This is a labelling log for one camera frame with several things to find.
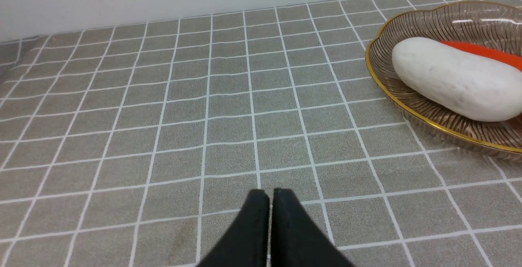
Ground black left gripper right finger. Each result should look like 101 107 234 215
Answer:
271 188 354 267

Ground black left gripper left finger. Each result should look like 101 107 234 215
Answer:
198 189 270 267

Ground grey checked tablecloth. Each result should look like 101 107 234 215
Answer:
0 0 521 267

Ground white radish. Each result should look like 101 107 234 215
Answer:
391 37 522 122

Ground orange carrot with green leaves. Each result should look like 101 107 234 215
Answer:
440 41 522 71

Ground ribbed glass plate gold rim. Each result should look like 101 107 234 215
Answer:
365 0 522 161

